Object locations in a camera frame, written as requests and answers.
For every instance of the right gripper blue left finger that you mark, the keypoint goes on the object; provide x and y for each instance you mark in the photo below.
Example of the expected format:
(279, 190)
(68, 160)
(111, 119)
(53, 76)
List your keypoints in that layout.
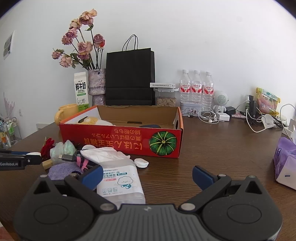
(83, 185)

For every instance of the red fabric rose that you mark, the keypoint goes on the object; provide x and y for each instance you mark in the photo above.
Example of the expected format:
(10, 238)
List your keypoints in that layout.
(45, 150)

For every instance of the black power adapter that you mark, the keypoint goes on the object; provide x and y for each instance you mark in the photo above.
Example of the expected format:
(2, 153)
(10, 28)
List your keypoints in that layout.
(230, 110)

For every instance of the white wired earphones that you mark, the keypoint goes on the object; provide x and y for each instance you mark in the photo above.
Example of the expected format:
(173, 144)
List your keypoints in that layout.
(208, 116)

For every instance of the flat white box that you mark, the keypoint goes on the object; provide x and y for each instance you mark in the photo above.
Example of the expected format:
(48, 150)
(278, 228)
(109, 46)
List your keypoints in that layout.
(162, 85)

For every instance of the navy zip pouch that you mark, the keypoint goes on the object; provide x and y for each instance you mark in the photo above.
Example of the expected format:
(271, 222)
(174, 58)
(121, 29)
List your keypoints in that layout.
(149, 126)

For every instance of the water bottle red label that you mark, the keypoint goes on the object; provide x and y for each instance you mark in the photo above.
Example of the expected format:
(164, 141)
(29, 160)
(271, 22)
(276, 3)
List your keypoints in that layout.
(208, 91)
(185, 86)
(197, 87)

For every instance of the white green milk carton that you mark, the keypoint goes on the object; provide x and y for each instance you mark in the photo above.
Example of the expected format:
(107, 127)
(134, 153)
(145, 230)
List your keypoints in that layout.
(81, 90)

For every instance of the white tissue pack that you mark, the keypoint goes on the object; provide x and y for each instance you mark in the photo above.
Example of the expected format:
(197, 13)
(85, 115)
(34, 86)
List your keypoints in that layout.
(104, 154)

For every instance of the purple textured vase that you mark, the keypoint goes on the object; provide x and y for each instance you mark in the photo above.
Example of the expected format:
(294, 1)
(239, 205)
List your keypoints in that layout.
(96, 86)

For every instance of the cotton swab plastic box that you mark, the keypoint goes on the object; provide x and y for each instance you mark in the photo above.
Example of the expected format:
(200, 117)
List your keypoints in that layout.
(121, 183)

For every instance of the purple tissue pack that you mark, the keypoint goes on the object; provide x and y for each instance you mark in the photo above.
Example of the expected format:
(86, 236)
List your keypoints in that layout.
(284, 163)

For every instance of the yellow ceramic mug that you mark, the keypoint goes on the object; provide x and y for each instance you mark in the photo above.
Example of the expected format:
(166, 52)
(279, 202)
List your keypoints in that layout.
(65, 111)

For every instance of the white face mask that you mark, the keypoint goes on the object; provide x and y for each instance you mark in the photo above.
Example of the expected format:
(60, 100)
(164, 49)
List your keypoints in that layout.
(268, 121)

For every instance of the red pumpkin cardboard box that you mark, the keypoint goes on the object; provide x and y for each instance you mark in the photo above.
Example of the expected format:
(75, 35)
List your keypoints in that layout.
(125, 135)

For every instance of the small wooden block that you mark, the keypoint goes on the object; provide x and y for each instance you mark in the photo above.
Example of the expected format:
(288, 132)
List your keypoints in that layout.
(47, 164)

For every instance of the yellow snack packet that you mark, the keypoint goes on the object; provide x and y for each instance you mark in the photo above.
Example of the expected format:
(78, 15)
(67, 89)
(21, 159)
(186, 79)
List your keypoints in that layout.
(267, 102)

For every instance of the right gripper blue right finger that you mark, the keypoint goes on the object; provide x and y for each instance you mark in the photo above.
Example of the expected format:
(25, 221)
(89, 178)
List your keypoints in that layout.
(212, 187)

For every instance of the yellow white plush toy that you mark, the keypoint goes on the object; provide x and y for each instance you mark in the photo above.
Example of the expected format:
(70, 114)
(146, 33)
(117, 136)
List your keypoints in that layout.
(90, 120)

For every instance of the green puff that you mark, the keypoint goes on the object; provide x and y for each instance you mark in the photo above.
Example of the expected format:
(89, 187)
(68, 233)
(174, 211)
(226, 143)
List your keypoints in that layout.
(61, 148)

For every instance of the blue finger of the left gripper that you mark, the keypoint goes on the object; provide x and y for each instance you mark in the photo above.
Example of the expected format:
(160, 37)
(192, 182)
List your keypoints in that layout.
(10, 152)
(33, 160)

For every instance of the black phone stand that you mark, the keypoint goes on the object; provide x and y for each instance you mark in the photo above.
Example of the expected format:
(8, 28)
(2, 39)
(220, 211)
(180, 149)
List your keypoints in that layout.
(252, 107)

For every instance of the decorated tin box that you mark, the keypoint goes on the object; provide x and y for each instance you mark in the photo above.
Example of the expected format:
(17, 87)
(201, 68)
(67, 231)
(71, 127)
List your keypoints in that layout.
(190, 109)

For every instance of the clear jar of nuts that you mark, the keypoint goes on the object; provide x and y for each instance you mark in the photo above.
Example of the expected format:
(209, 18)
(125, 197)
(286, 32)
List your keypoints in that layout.
(166, 97)

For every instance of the white round robot toy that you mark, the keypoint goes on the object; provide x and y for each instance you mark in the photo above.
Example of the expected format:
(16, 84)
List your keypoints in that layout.
(220, 100)

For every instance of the black paper bag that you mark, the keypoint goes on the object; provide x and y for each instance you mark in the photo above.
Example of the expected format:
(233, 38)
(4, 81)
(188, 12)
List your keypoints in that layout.
(128, 75)

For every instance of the white charger block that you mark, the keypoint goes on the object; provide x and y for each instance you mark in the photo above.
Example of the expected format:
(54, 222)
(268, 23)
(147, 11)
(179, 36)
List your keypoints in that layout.
(223, 117)

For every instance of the braided cable pink tie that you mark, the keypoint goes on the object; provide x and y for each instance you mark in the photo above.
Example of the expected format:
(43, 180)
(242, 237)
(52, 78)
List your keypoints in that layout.
(83, 163)

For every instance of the purple knit drawstring pouch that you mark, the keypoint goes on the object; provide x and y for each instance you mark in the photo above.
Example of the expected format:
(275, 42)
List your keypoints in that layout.
(60, 171)

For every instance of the white bottle cap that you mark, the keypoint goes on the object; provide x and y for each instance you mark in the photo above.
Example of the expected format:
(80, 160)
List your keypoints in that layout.
(141, 163)
(34, 153)

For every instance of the wire storage rack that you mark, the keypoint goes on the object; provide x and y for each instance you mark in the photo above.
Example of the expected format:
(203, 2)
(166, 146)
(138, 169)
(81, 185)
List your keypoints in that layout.
(10, 132)

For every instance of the dried pink rose bouquet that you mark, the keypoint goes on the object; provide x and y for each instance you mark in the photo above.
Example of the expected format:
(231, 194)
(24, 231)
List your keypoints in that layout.
(87, 47)

